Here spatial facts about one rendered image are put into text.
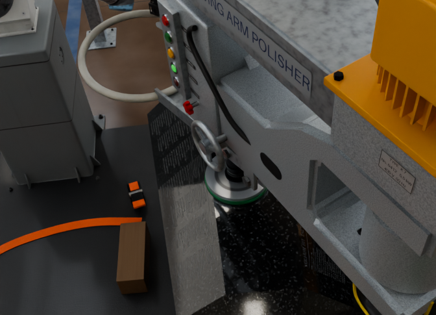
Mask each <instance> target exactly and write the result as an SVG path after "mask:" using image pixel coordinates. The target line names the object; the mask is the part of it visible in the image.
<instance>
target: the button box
mask: <svg viewBox="0 0 436 315"><path fill-rule="evenodd" d="M157 2H158V9H159V13H160V19H161V24H162V30H163V37H164V41H165V48H166V52H167V50H168V47H171V48H172V49H173V51H174V53H175V57H176V58H175V59H172V58H170V57H169V55H168V52H167V59H168V63H169V70H170V74H171V80H172V85H173V86H174V87H175V88H176V89H177V90H178V91H179V93H180V94H181V95H182V96H183V97H184V98H185V99H186V100H188V99H190V98H191V90H190V85H189V77H188V69H187V64H186V56H185V51H184V43H183V38H182V30H181V25H180V17H179V13H178V11H177V10H176V9H175V8H174V7H173V6H172V5H171V4H170V3H169V2H168V1H167V0H157ZM162 14H165V15H166V16H167V17H168V19H169V22H170V27H169V28H168V27H166V26H165V25H164V24H163V22H162ZM165 31H169V33H170V34H171V36H172V39H173V43H172V44H170V43H169V42H167V40H166V39H165ZM171 62H174V63H175V65H176V67H177V70H178V74H175V73H174V71H173V70H172V68H171ZM174 76H175V77H176V78H177V79H178V81H179V83H180V88H177V87H176V85H175V83H174V80H173V77H174Z"/></svg>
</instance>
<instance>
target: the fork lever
mask: <svg viewBox="0 0 436 315"><path fill-rule="evenodd" d="M154 91H155V92H156V94H157V96H158V101H159V102H161V104H163V105H164V106H165V107H166V108H168V109H169V110H170V111H171V112H172V113H173V114H175V115H176V116H177V117H179V118H180V119H181V120H182V121H183V122H184V123H186V124H187V125H188V126H190V127H191V124H192V122H193V121H194V120H193V119H192V118H191V117H190V115H189V114H188V113H186V111H185V109H184V107H183V103H184V101H183V97H182V95H181V94H180V93H179V92H177V93H175V94H173V95H170V96H169V97H168V96H166V95H165V94H164V93H163V92H162V91H160V90H159V89H158V88H155V89H154ZM222 152H223V155H224V157H225V158H228V159H229V160H231V161H232V162H233V163H234V164H235V165H236V166H238V167H239V168H240V169H241V170H243V171H244V169H243V161H242V160H241V159H240V158H239V157H238V156H237V155H236V154H235V152H234V151H233V150H232V149H231V148H230V147H229V146H227V147H225V148H223V149H222ZM257 179H258V178H257ZM242 180H243V183H244V184H245V186H246V187H249V186H251V182H250V179H249V178H248V177H247V176H243V177H242ZM258 184H259V185H261V186H262V187H263V188H266V186H265V185H264V184H263V183H262V182H261V181H260V180H259V179H258Z"/></svg>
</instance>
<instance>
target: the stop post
mask: <svg viewBox="0 0 436 315"><path fill-rule="evenodd" d="M82 3H83V5H84V9H85V12H86V16H87V19H88V23H89V25H90V29H91V30H90V31H87V32H86V36H87V35H88V34H89V33H90V32H91V31H92V30H93V29H94V28H95V27H96V26H98V25H99V24H100V23H102V22H103V17H102V14H101V10H100V7H99V3H98V0H82ZM115 43H116V28H110V29H105V30H104V31H103V32H102V33H100V34H99V35H98V36H97V37H96V38H95V39H94V40H93V41H92V43H91V44H90V46H89V48H88V51H89V50H95V49H106V48H112V47H115Z"/></svg>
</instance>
